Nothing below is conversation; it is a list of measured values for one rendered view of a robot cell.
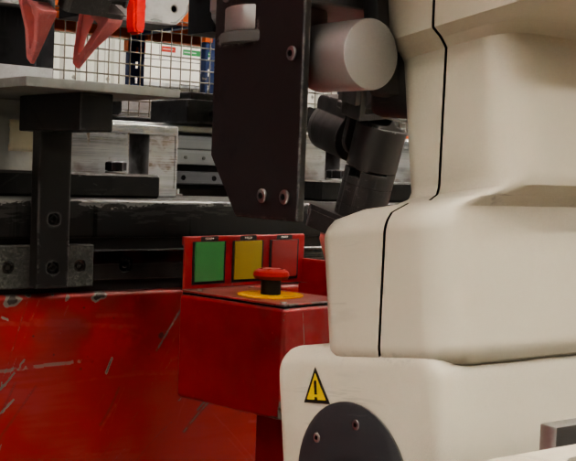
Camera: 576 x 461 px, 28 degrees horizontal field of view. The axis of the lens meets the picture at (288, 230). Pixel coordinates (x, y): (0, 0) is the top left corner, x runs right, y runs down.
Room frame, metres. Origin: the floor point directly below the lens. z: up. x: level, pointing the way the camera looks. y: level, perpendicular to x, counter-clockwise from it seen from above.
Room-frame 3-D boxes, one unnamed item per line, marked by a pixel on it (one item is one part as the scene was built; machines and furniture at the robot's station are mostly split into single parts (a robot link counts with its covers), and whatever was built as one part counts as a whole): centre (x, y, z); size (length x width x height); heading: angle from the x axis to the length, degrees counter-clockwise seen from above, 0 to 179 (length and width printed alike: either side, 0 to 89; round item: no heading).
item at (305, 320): (1.29, -0.01, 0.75); 0.20 x 0.16 x 0.18; 137
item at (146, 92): (1.29, 0.27, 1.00); 0.26 x 0.18 x 0.01; 38
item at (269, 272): (1.25, 0.02, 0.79); 0.04 x 0.04 x 0.04
